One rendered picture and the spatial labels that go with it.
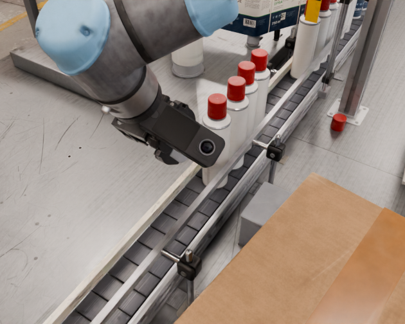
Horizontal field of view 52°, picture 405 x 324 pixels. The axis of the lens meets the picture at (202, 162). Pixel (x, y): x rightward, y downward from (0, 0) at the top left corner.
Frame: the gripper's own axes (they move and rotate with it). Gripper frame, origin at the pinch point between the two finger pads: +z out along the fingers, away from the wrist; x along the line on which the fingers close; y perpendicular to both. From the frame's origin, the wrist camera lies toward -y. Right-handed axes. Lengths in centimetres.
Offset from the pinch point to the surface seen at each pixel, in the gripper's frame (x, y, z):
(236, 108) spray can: -11.8, -1.5, 4.4
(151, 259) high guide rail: 17.9, -4.1, -3.7
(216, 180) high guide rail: 1.3, -4.0, 5.9
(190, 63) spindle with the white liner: -27.4, 25.3, 26.9
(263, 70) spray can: -23.2, -0.6, 9.5
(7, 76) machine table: -4, 75, 24
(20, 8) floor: -89, 281, 169
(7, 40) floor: -51, 244, 148
